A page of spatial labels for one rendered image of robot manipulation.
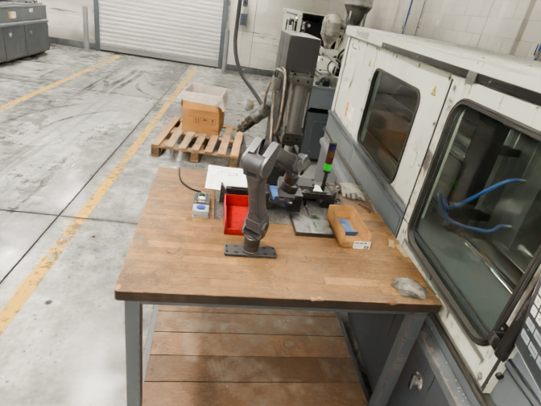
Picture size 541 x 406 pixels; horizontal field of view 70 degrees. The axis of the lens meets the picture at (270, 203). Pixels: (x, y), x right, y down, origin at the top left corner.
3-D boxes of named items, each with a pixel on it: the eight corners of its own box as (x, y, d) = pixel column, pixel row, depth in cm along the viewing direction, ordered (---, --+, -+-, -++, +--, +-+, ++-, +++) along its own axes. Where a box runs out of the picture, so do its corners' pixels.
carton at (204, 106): (186, 117, 549) (188, 80, 527) (229, 123, 552) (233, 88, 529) (175, 130, 490) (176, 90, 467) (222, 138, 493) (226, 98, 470)
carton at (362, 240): (340, 249, 162) (344, 233, 158) (325, 218, 184) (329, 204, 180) (369, 250, 164) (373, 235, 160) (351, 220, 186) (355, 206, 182)
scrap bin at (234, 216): (223, 234, 156) (225, 221, 154) (223, 205, 178) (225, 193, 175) (253, 236, 158) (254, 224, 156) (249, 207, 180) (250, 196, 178)
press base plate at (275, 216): (213, 225, 168) (214, 218, 166) (215, 176, 211) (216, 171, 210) (355, 235, 178) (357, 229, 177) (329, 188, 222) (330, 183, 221)
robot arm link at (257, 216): (255, 221, 150) (253, 149, 129) (269, 229, 147) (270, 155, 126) (245, 230, 146) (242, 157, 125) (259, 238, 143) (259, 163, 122)
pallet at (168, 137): (173, 126, 551) (174, 115, 544) (243, 136, 558) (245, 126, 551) (150, 155, 444) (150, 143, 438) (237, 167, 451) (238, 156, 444)
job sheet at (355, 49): (341, 83, 327) (351, 41, 312) (343, 83, 327) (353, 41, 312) (348, 89, 305) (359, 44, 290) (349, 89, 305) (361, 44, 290)
